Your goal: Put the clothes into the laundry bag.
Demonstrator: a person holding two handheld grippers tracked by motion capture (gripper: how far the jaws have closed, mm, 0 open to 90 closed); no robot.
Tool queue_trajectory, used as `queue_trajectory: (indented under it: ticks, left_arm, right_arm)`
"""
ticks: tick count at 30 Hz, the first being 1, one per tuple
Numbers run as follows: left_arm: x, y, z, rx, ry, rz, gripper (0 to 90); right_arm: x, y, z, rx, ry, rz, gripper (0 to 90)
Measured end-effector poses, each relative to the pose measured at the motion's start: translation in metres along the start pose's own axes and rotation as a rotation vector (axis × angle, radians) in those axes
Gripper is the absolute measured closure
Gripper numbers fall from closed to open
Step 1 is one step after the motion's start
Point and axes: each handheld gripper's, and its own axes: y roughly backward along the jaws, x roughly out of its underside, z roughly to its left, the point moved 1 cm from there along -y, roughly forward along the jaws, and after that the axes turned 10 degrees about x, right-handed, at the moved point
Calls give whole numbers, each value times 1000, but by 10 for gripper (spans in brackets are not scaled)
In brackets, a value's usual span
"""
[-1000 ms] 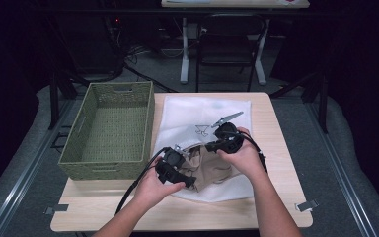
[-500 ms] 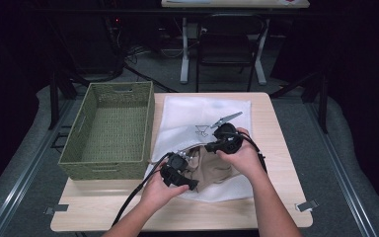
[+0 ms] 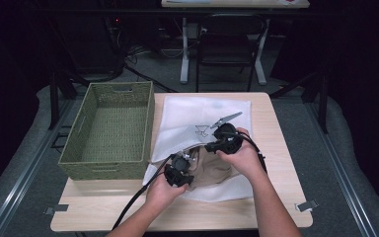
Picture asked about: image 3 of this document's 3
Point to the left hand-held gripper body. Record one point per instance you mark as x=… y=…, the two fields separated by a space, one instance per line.
x=177 y=171

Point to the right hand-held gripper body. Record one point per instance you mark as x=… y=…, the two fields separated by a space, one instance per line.
x=230 y=138

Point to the beige garment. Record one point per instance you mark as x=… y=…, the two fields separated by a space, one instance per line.
x=213 y=171

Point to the white mesh laundry bag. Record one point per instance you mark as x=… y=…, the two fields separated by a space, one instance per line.
x=184 y=112

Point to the green woven basket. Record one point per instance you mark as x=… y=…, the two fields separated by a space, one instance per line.
x=115 y=131

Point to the person's right hand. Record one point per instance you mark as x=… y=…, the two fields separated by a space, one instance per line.
x=246 y=159

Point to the person's left hand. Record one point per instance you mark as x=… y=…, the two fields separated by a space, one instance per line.
x=163 y=194

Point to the black folding chair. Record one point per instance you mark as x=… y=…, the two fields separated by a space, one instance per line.
x=225 y=49

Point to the black metal stand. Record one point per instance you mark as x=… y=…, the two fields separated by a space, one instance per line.
x=54 y=98
x=323 y=105

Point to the grey tape strip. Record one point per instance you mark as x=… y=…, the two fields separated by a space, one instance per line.
x=306 y=205
x=57 y=208

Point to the white-legged desk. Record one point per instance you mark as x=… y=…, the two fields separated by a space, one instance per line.
x=233 y=3

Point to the red and white item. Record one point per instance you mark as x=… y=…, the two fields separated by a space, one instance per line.
x=288 y=1

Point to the black equipment cabinet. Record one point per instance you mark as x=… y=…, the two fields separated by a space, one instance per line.
x=89 y=42

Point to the aluminium floor rail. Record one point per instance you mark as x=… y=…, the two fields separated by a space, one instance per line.
x=339 y=168
x=19 y=184

